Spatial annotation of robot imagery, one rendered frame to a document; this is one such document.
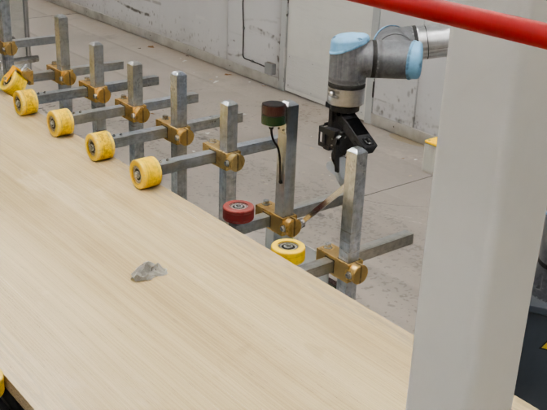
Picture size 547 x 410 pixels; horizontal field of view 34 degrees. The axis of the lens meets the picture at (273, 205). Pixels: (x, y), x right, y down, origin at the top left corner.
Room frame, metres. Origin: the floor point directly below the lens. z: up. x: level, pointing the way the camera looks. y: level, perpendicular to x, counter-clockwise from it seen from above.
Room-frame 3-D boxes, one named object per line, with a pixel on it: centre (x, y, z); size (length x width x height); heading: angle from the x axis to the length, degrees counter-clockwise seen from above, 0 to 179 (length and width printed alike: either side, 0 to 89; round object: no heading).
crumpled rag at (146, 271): (1.69, 0.27, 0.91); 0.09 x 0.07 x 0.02; 136
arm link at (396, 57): (2.08, -0.28, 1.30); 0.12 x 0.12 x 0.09; 1
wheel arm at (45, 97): (2.92, 0.63, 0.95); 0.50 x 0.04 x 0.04; 129
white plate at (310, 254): (2.10, -0.07, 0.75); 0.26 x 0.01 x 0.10; 39
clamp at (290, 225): (2.13, -0.01, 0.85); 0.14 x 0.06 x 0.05; 39
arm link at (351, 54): (2.07, -0.17, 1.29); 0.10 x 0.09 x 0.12; 91
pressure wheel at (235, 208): (2.07, 0.09, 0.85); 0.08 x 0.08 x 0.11
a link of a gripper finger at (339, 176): (2.07, -0.15, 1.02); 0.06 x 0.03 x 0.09; 39
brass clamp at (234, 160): (2.32, 0.15, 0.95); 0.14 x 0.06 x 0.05; 39
